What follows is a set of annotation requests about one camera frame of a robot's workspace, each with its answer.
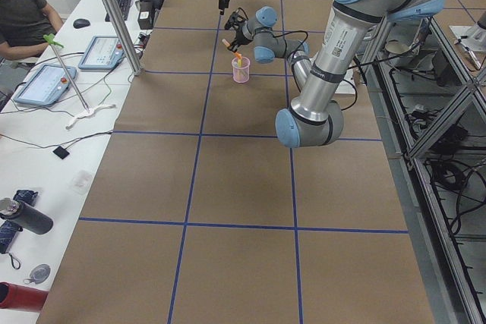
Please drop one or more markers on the black keyboard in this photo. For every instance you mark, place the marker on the black keyboard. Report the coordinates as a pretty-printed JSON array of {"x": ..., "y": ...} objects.
[{"x": 121, "y": 1}]

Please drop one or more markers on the red bottle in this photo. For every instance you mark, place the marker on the red bottle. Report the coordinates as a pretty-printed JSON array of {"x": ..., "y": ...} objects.
[{"x": 22, "y": 298}]

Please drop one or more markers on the seated person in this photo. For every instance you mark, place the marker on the seated person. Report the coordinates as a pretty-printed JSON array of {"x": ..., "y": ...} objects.
[{"x": 24, "y": 23}]

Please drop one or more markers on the black water bottle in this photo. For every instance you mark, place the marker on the black water bottle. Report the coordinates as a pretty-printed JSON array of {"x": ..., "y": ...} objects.
[{"x": 25, "y": 216}]

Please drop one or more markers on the far teach pendant tablet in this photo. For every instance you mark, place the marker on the far teach pendant tablet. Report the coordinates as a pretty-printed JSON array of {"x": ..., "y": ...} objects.
[{"x": 102, "y": 54}]

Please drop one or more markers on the teach pendant tablet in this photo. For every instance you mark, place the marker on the teach pendant tablet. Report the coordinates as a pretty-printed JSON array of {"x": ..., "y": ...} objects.
[
  {"x": 102, "y": 54},
  {"x": 45, "y": 87}
]

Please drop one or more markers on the small black square device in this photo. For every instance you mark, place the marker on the small black square device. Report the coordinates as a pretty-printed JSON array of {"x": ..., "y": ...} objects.
[{"x": 61, "y": 152}]

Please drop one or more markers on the metal rod with green clip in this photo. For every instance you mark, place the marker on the metal rod with green clip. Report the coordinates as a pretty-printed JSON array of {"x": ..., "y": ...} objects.
[{"x": 50, "y": 39}]

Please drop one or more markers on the orange highlighter pen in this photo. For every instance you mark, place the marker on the orange highlighter pen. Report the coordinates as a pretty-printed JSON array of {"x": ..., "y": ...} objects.
[{"x": 237, "y": 55}]

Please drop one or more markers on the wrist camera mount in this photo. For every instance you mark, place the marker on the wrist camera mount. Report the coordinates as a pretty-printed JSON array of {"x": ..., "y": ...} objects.
[{"x": 237, "y": 19}]

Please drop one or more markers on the black computer mouse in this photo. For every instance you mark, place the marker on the black computer mouse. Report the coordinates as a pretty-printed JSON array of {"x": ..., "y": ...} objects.
[{"x": 81, "y": 23}]

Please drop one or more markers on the near teach pendant tablet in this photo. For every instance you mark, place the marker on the near teach pendant tablet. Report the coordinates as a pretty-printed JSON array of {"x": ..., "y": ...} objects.
[{"x": 45, "y": 87}]

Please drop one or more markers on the blue folded umbrella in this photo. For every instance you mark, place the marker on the blue folded umbrella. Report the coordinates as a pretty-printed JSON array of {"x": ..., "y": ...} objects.
[{"x": 9, "y": 228}]

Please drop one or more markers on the black box with label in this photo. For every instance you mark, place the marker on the black box with label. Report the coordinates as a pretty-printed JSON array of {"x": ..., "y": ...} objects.
[{"x": 148, "y": 12}]

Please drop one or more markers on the pink mesh pen holder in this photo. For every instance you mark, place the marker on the pink mesh pen holder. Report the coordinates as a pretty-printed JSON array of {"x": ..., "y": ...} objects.
[{"x": 241, "y": 76}]

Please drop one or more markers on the aluminium frame post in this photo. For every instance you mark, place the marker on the aluminium frame post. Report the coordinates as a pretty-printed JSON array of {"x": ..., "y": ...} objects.
[{"x": 121, "y": 30}]

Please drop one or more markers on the round metal keychain tag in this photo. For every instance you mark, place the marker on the round metal keychain tag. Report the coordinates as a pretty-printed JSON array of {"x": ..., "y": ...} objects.
[{"x": 39, "y": 274}]

